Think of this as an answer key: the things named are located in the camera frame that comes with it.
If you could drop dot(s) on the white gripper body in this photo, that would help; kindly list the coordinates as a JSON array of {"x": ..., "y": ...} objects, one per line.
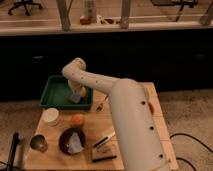
[{"x": 77, "y": 88}]

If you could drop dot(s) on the blue sponge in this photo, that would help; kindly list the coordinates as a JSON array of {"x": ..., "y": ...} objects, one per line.
[{"x": 75, "y": 98}]

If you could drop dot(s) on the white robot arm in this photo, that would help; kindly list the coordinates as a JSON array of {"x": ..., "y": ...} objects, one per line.
[{"x": 137, "y": 135}]

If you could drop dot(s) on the green plastic tray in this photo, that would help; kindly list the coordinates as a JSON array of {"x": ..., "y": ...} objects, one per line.
[{"x": 57, "y": 94}]

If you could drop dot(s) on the orange fruit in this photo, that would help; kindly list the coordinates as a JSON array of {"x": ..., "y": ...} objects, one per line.
[{"x": 77, "y": 120}]

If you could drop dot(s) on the white cup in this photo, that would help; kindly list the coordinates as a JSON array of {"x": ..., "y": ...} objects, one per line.
[{"x": 50, "y": 116}]

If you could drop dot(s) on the dark brown bowl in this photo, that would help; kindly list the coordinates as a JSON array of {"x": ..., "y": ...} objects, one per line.
[{"x": 64, "y": 138}]

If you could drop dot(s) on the crumpled white cloth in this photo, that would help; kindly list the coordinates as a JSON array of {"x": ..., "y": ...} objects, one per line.
[{"x": 74, "y": 144}]

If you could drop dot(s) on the metal cup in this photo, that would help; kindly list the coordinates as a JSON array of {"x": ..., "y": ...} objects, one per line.
[{"x": 39, "y": 143}]

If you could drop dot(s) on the red and white bottle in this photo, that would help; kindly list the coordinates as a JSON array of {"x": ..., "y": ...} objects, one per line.
[{"x": 90, "y": 15}]

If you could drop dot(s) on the orange bowl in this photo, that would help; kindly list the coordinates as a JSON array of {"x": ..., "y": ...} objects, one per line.
[{"x": 151, "y": 108}]

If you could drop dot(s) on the black pole stand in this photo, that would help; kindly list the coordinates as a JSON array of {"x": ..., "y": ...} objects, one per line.
[{"x": 15, "y": 142}]

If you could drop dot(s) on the black office chair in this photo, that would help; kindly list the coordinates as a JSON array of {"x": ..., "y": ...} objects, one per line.
[{"x": 24, "y": 3}]

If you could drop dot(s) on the white handled spatula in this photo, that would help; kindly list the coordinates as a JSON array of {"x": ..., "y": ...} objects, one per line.
[{"x": 104, "y": 140}]

